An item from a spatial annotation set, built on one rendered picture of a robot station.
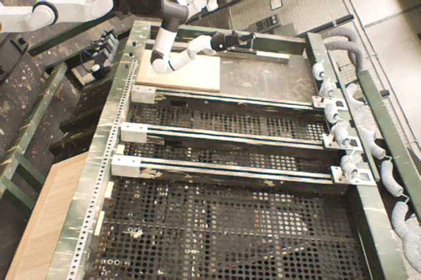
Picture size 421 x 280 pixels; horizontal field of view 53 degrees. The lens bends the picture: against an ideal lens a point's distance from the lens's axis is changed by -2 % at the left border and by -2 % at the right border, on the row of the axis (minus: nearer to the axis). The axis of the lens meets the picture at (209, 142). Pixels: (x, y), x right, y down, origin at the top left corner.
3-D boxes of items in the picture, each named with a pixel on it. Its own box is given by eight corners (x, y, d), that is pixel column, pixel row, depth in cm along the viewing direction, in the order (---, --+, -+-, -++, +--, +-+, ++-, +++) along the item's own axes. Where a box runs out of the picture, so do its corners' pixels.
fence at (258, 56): (147, 45, 285) (147, 39, 283) (287, 60, 290) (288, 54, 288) (145, 48, 282) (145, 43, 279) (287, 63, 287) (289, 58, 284)
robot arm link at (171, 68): (191, 63, 219) (160, 80, 226) (195, 58, 228) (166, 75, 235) (180, 45, 216) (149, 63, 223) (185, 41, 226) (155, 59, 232)
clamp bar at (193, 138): (123, 130, 217) (122, 91, 202) (351, 152, 224) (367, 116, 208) (120, 143, 210) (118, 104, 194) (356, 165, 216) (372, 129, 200)
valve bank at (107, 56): (87, 33, 280) (118, 18, 273) (99, 50, 289) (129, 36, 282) (66, 73, 243) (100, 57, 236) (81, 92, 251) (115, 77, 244)
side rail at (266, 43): (151, 35, 308) (151, 21, 301) (301, 51, 314) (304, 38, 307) (150, 39, 304) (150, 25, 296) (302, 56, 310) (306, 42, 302)
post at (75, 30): (29, 46, 313) (114, 4, 290) (35, 53, 316) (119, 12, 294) (27, 51, 308) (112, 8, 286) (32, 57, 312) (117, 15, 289)
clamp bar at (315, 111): (133, 93, 242) (133, 56, 226) (339, 114, 249) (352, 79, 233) (131, 103, 235) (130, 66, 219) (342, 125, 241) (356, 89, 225)
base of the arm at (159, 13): (156, 23, 210) (164, 1, 205) (150, 13, 220) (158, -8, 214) (183, 31, 218) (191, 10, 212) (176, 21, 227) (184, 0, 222)
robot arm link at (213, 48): (216, 47, 211) (196, 50, 216) (225, 55, 220) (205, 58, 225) (217, 26, 213) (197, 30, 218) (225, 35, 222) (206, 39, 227)
